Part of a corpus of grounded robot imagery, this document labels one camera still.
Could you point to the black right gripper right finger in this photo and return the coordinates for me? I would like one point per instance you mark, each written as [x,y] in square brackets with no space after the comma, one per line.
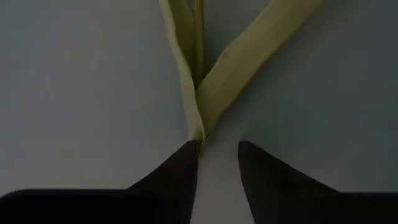
[280,193]

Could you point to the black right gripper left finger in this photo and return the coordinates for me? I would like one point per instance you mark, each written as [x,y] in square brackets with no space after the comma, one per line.
[155,199]

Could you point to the yellow-green flower stem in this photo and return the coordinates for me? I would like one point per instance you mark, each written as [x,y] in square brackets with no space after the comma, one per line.
[217,93]

